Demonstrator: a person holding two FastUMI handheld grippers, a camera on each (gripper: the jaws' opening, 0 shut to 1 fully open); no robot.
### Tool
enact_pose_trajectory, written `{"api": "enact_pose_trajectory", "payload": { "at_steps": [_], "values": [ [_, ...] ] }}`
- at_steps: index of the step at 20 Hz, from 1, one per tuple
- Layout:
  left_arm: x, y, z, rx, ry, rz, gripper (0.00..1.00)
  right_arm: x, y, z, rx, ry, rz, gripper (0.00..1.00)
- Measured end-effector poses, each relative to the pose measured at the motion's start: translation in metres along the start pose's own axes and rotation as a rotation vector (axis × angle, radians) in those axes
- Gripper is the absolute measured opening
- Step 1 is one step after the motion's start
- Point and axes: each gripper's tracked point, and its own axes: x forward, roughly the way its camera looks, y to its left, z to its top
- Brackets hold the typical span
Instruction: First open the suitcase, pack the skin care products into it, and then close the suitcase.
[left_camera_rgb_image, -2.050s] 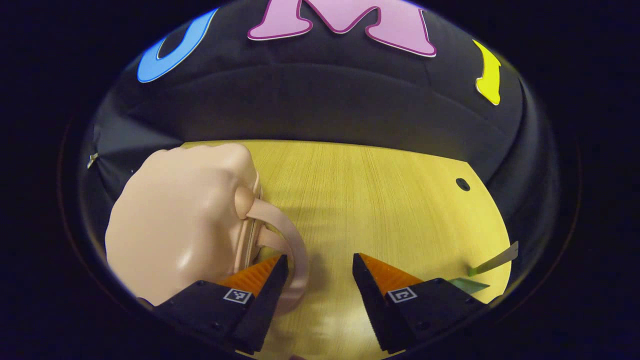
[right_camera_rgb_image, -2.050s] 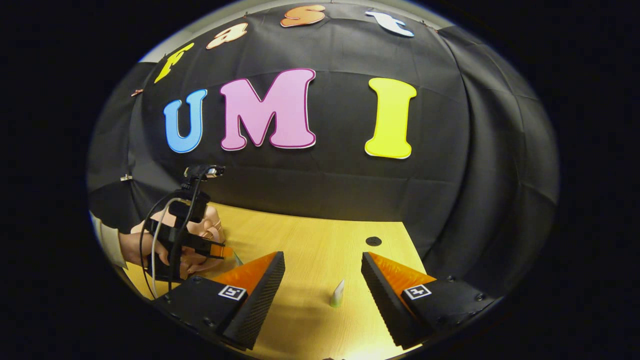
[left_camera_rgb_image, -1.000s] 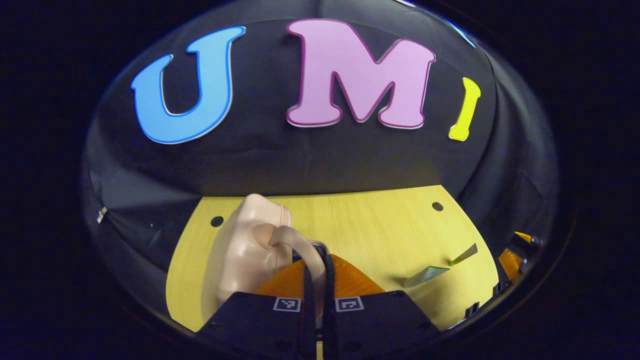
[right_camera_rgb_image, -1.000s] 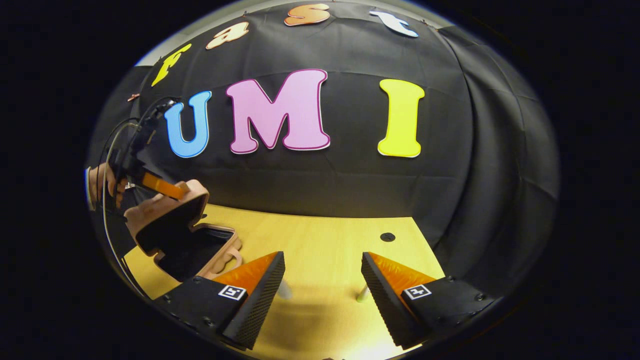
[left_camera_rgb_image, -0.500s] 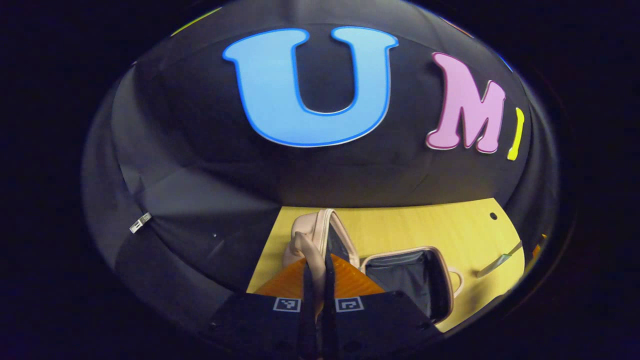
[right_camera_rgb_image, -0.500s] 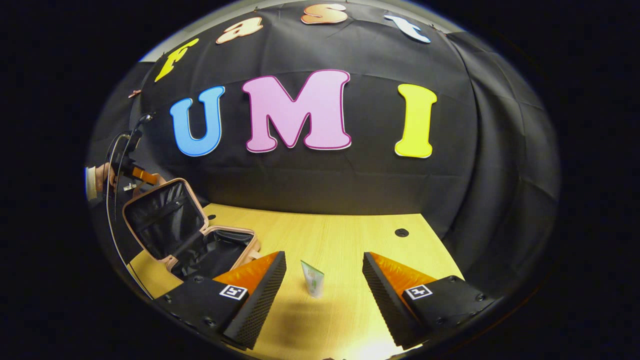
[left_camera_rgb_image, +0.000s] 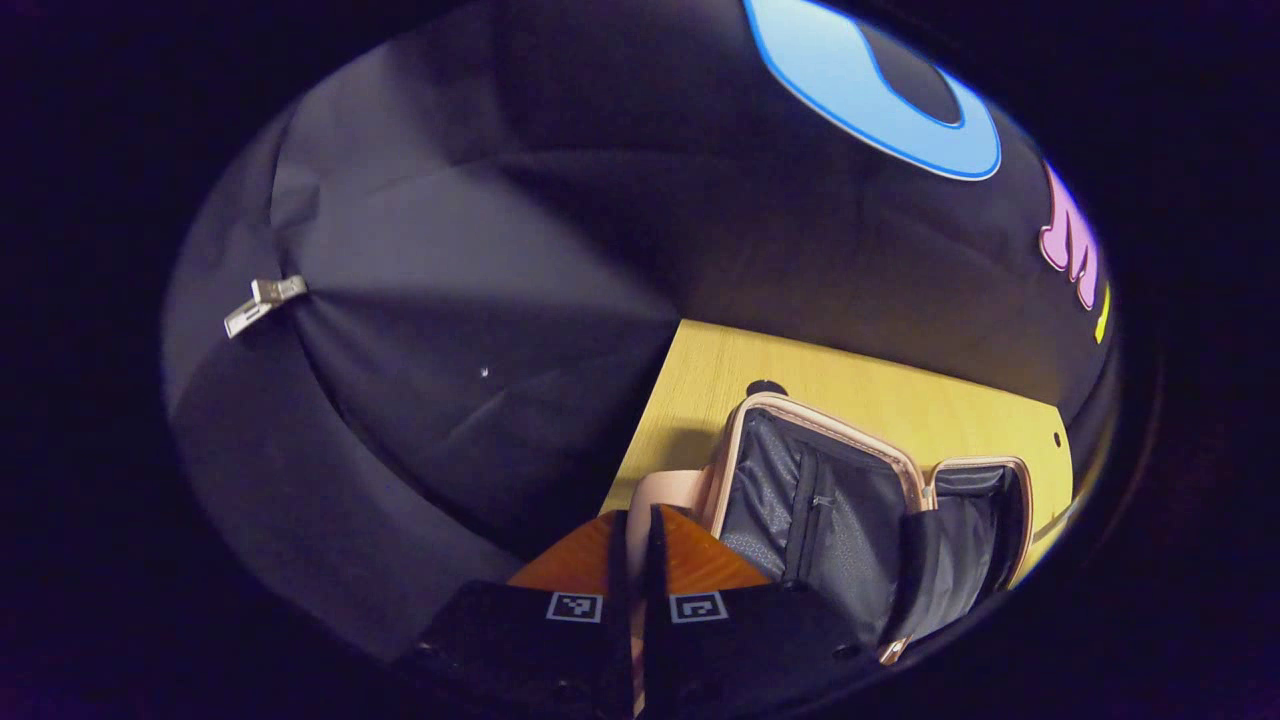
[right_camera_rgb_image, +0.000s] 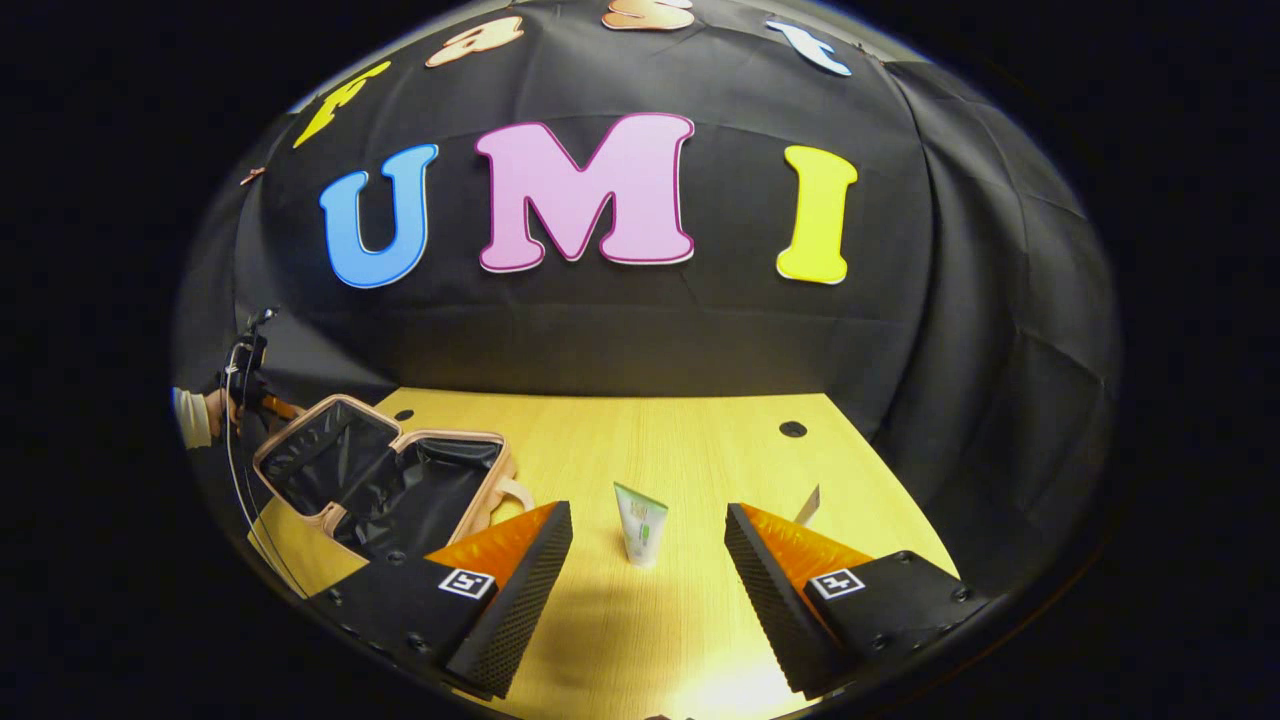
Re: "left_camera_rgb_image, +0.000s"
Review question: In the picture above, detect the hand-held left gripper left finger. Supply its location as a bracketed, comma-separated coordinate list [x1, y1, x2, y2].
[398, 508, 638, 720]

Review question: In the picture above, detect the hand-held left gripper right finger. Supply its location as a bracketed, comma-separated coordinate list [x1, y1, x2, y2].
[638, 503, 871, 720]

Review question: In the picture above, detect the pink suitcase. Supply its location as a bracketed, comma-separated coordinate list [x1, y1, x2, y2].
[625, 392, 1036, 667]

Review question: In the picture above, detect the black backdrop cloth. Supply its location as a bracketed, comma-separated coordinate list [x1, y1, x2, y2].
[160, 0, 1121, 661]

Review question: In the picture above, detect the silver metal clip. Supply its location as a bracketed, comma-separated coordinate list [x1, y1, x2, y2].
[224, 276, 309, 340]

